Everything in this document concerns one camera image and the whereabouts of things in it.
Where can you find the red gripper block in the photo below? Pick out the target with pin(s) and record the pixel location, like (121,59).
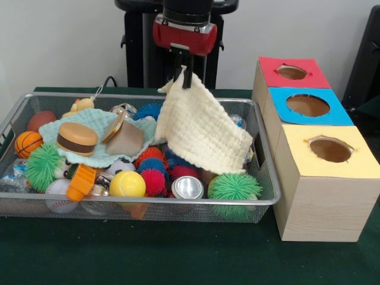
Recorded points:
(187,38)

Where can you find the cream waffle cloth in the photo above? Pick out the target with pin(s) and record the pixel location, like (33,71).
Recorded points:
(202,127)

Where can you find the wooden box with three holes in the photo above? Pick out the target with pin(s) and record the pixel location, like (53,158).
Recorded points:
(323,207)

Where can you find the plain wooden block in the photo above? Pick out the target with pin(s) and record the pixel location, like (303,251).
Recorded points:
(127,139)

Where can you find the light teal waffle cloth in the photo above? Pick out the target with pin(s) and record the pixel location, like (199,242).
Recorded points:
(89,118)

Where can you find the yellow rubber duck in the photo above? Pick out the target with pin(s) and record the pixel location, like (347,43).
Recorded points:
(81,106)

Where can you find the toy hamburger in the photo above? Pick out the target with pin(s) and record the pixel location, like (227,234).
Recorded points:
(77,139)

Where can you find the yellow ball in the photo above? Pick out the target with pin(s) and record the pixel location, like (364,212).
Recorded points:
(127,184)

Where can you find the large green spiky ball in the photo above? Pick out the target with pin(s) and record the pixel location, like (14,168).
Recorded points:
(234,187)

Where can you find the small brown football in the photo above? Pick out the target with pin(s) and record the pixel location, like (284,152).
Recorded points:
(41,121)

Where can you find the orange plastic toy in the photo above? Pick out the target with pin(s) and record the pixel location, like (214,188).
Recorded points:
(80,183)

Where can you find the small orange basketball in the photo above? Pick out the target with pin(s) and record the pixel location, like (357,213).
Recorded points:
(28,145)

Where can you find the black chair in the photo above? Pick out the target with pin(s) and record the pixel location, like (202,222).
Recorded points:
(365,59)

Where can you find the dark green tablecloth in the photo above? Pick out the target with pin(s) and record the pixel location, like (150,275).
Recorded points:
(178,252)

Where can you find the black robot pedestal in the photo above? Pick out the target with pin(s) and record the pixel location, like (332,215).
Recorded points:
(139,53)

